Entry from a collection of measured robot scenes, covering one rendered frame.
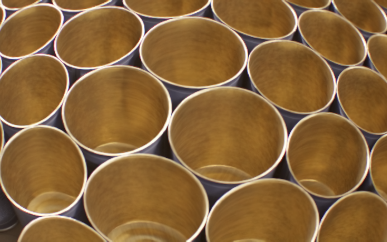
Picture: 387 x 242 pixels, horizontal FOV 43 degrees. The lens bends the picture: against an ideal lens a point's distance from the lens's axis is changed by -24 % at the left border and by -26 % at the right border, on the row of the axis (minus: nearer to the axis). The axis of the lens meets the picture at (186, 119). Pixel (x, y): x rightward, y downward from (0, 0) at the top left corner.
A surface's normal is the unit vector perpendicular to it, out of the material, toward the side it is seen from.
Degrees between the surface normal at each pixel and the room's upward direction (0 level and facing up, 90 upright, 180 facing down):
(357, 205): 92
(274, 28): 92
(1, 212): 90
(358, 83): 91
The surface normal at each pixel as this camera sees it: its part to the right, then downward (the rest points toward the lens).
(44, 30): -0.28, 0.73
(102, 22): 0.06, 0.77
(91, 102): 0.57, 0.65
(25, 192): 0.82, 0.47
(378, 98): -0.68, 0.55
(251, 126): -0.48, 0.66
